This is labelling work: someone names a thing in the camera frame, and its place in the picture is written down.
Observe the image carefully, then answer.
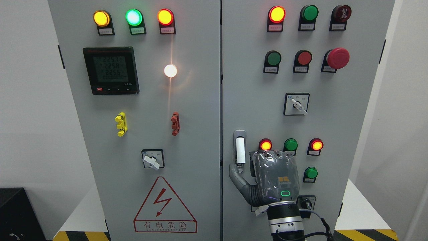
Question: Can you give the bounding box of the green push button top right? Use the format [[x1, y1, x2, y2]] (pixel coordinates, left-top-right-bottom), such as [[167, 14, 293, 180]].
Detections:
[[298, 5, 319, 31]]

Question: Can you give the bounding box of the green push button lower right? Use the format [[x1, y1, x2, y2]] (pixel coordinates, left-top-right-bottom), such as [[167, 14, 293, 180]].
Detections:
[[303, 167, 319, 183]]

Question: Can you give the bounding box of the red push button second row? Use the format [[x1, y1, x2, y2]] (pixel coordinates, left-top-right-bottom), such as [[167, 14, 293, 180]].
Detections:
[[293, 50, 312, 73]]

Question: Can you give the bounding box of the grey left cabinet door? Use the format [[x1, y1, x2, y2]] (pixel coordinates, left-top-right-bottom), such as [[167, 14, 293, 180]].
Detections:
[[48, 0, 221, 241]]

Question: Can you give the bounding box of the red emergency stop button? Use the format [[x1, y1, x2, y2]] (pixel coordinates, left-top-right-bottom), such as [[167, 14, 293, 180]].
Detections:
[[321, 47, 350, 73]]

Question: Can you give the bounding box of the red indicator light top left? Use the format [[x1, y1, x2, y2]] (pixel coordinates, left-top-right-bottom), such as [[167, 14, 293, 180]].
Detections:
[[157, 9, 176, 34]]

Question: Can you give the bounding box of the black box lower left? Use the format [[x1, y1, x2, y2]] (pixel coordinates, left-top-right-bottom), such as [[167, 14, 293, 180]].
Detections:
[[0, 188, 45, 241]]

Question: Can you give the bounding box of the black key selector switch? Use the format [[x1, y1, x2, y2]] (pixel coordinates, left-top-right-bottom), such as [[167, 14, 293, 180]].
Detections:
[[296, 195, 316, 219]]

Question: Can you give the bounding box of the green indicator light middle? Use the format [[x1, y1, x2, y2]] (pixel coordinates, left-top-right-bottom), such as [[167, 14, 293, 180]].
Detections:
[[283, 138, 298, 156]]

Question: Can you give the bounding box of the red indicator light middle left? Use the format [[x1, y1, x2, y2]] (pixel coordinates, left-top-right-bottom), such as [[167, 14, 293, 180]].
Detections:
[[258, 138, 272, 152]]

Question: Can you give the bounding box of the black digital power meter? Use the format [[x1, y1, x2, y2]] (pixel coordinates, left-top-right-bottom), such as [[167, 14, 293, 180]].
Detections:
[[83, 46, 139, 95]]

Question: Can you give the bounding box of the green push button second row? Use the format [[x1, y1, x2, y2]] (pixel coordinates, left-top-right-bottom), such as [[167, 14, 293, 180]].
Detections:
[[263, 50, 282, 74]]

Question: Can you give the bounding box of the red electrical hazard warning sticker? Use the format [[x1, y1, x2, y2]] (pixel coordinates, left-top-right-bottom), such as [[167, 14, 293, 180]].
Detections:
[[133, 176, 197, 233]]

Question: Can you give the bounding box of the white indicator light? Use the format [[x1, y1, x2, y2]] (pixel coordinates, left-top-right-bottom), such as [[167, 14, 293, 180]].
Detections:
[[164, 64, 178, 78]]

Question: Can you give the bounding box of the lower white rotary selector switch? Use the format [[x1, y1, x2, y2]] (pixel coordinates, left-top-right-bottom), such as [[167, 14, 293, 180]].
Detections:
[[251, 205, 269, 217]]

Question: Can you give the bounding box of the grey robotic right hand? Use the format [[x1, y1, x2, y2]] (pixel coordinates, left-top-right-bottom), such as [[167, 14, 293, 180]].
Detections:
[[229, 150, 300, 207]]

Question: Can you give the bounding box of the red indicator light middle right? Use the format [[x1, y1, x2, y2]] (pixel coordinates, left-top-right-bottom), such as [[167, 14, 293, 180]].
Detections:
[[306, 138, 324, 156]]

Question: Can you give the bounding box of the upper right rotary selector switch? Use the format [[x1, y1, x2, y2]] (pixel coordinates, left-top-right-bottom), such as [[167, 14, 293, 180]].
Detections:
[[283, 93, 309, 116]]

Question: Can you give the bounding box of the silver cabinet door handle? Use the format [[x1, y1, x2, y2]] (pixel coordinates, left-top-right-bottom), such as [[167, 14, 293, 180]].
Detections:
[[233, 130, 246, 167]]

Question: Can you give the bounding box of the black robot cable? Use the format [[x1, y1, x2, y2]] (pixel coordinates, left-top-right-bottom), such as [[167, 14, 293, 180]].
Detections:
[[299, 209, 335, 241]]

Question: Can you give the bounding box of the red indicator light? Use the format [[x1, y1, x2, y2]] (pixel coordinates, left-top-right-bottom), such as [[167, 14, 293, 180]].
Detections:
[[258, 138, 272, 152], [157, 9, 176, 34], [306, 138, 324, 156], [266, 5, 286, 32]]

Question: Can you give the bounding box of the dark red buzzer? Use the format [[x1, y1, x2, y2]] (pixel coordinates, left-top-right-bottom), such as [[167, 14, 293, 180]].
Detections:
[[330, 5, 352, 31]]

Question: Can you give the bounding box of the green indicator light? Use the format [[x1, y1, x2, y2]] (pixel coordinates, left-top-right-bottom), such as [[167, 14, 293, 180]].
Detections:
[[283, 138, 298, 156], [125, 9, 146, 35]]

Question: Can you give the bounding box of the yellow indicator light top left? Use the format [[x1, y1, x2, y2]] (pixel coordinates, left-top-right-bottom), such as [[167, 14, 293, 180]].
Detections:
[[93, 10, 115, 36]]

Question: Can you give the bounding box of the left door rotary selector switch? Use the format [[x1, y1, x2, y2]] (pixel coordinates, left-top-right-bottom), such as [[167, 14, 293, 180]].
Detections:
[[141, 149, 165, 170]]

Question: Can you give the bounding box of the green indicator light top left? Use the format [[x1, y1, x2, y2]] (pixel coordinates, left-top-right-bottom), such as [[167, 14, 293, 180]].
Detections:
[[125, 9, 146, 35]]

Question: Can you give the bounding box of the green push button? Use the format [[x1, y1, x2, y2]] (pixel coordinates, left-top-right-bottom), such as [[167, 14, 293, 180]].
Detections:
[[298, 5, 319, 31], [303, 167, 319, 183]]

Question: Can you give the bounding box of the grey right cabinet door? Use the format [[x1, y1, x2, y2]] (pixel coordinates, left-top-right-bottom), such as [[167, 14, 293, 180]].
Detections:
[[222, 0, 395, 241]]

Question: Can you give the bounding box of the grey cabinet door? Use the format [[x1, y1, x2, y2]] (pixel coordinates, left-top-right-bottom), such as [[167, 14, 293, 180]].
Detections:
[[48, 0, 221, 241], [222, 0, 395, 241]]

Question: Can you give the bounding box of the red indicator light top right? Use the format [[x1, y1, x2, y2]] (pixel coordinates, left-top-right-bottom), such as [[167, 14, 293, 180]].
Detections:
[[266, 5, 286, 32]]

